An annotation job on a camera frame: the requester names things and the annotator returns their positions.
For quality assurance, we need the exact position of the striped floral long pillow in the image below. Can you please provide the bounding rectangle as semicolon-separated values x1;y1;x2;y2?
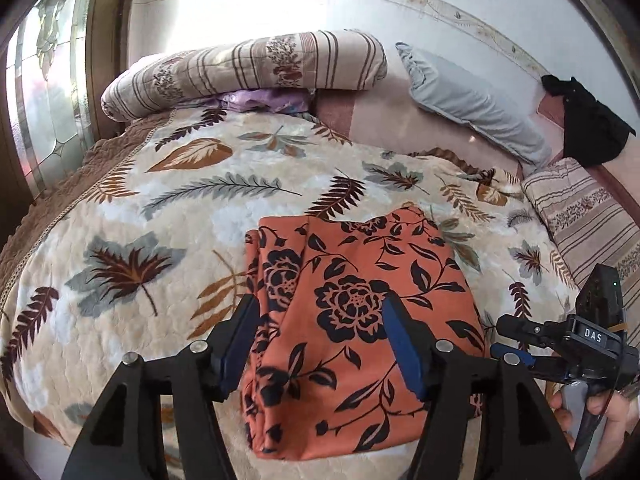
101;30;387;122

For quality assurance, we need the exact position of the stained glass window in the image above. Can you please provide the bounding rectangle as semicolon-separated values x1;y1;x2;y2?
6;0;94;196

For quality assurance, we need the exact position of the striped floral right pillow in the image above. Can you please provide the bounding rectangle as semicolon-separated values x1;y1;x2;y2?
523;158;639;347

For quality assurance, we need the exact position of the leaf pattern plush blanket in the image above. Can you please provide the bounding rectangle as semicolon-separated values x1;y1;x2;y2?
1;106;578;479

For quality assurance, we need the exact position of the right hand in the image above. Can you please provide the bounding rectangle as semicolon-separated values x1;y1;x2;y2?
549;391;639;474

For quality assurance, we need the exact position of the orange black floral garment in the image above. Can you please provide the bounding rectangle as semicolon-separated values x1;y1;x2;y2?
241;205;485;460

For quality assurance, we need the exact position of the pink bed sheet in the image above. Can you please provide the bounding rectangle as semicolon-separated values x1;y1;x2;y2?
314;51;639;225

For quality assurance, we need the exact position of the purple cloth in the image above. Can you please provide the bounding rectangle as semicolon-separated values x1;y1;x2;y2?
215;88;314;114

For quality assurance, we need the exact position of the grey pillow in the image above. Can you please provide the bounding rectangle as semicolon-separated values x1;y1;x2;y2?
396;42;552;174

